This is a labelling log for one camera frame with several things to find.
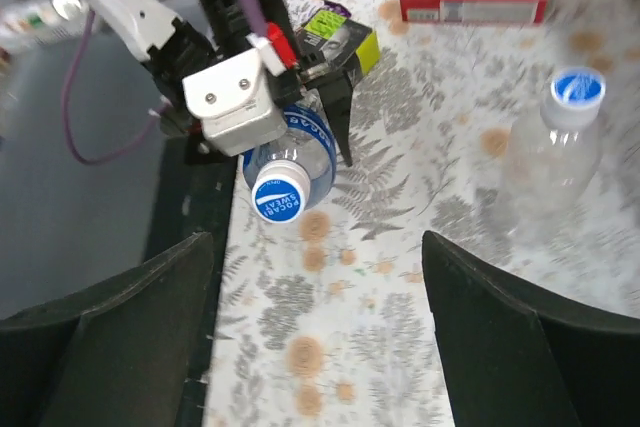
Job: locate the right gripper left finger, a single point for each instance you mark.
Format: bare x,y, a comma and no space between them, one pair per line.
114,354

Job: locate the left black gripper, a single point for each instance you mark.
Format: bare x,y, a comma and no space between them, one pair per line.
188,52

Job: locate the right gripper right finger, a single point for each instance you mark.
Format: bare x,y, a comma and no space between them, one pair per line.
516,354

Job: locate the blue label water bottle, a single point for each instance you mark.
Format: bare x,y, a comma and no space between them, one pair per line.
307,141

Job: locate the blue white bottle cap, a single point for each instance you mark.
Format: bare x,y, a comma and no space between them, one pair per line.
281,191
573,99

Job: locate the clear plastic bottle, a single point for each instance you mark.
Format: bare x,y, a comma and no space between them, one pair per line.
544,171

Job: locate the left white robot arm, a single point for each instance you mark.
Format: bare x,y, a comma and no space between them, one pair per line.
144,24

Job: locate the black green product box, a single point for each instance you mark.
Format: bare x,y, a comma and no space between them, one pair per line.
342,42

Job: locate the floral patterned table mat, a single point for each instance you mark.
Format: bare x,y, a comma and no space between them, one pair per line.
325,321

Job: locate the red rectangular box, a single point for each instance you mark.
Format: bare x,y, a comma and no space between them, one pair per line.
512,12

